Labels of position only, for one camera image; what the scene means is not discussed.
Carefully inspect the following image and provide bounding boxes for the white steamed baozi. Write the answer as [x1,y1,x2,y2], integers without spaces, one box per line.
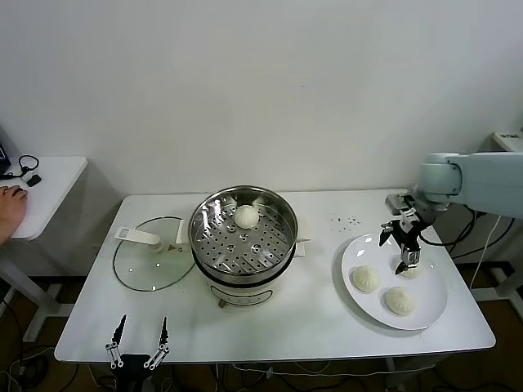
[351,265,381,294]
[382,286,417,316]
[398,261,422,279]
[233,204,259,229]

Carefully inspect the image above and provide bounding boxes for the bare person hand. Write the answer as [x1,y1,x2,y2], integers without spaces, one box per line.
[0,185,29,246]

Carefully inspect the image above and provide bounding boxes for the white cable under table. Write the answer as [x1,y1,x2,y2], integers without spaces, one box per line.
[228,361,336,376]

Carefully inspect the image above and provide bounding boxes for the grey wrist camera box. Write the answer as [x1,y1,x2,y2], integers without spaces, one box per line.
[385,194,416,214]

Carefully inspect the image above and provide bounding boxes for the white side table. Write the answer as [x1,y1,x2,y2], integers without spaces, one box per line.
[0,155,89,343]

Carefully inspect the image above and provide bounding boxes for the white desk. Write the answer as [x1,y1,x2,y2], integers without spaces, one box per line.
[492,131,523,154]

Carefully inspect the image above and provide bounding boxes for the white hanging cable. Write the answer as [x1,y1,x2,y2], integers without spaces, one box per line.
[470,216,503,289]

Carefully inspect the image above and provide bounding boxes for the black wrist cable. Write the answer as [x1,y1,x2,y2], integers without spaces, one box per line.
[420,203,479,248]

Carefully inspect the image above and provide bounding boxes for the stainless steel steamer basket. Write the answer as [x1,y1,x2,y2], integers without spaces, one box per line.
[190,185,298,275]

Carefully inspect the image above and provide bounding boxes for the white round plate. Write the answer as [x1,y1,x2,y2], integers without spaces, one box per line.
[341,233,449,331]

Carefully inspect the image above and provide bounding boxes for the black looped cable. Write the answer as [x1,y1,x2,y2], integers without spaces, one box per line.
[0,154,41,180]

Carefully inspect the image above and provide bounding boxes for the black power cable with adapter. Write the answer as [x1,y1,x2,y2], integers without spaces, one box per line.
[449,214,518,261]

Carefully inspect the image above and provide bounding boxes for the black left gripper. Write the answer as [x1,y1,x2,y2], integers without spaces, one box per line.
[105,314,171,392]

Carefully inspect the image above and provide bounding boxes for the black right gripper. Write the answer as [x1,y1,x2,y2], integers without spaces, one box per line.
[378,218,428,275]

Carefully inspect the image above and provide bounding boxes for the dark laptop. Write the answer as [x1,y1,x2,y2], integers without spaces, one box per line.
[0,124,12,172]

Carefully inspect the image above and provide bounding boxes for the white electric cooking pot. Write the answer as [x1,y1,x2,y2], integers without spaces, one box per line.
[176,216,312,310]

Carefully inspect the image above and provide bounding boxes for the glass lid with white handle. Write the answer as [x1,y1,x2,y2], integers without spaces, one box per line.
[113,216,196,292]

